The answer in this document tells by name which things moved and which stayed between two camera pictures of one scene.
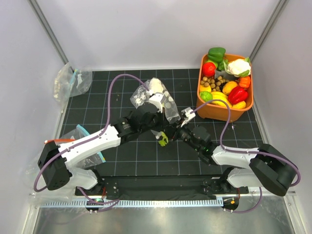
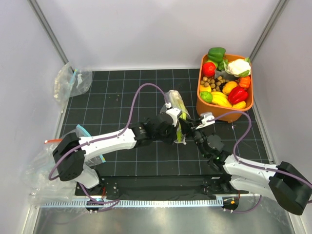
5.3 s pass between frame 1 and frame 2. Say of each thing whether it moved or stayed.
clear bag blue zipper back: stayed
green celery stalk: moved
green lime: stayed
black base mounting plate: stayed
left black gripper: moved
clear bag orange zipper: stayed
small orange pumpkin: stayed
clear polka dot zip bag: moved
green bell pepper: stayed
